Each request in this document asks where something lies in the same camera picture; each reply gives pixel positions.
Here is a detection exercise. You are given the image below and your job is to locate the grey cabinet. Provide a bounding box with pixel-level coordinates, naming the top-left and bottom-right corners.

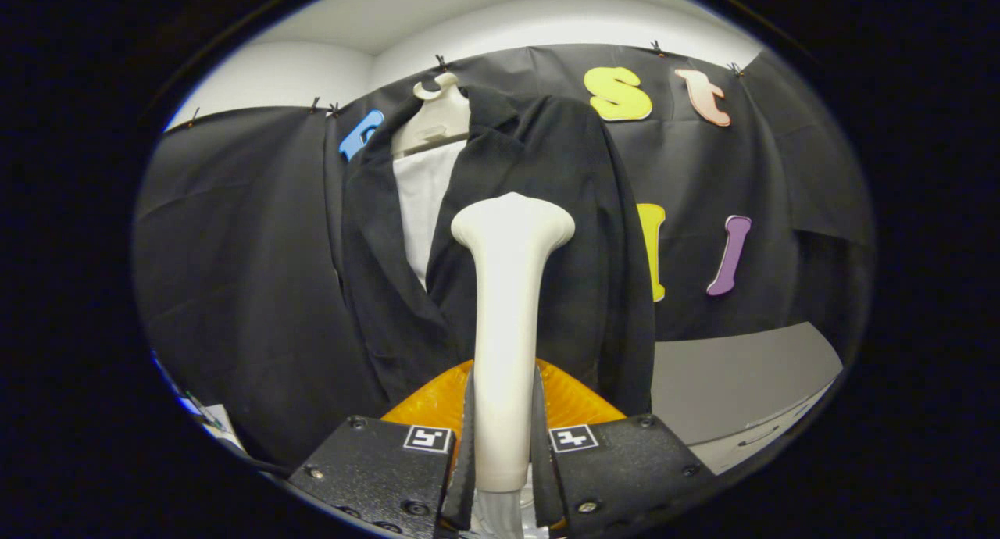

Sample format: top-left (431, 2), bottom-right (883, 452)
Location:
top-left (651, 322), bottom-right (845, 475)

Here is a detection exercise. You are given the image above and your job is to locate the black backdrop cloth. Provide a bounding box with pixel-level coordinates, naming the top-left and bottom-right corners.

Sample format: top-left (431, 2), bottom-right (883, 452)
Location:
top-left (133, 43), bottom-right (874, 469)

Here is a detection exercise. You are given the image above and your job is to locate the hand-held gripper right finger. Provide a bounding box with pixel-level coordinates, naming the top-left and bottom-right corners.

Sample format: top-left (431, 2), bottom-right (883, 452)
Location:
top-left (531, 358), bottom-right (716, 537)

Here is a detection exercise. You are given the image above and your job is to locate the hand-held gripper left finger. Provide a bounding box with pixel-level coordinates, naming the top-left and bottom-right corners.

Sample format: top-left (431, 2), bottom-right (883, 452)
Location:
top-left (287, 358), bottom-right (477, 538)

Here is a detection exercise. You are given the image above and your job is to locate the black jacket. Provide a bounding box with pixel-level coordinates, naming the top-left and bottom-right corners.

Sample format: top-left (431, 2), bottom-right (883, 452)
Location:
top-left (341, 86), bottom-right (657, 419)

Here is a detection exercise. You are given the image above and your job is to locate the white garment steamer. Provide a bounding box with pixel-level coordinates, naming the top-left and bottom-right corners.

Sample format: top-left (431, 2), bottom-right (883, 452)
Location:
top-left (451, 192), bottom-right (577, 538)

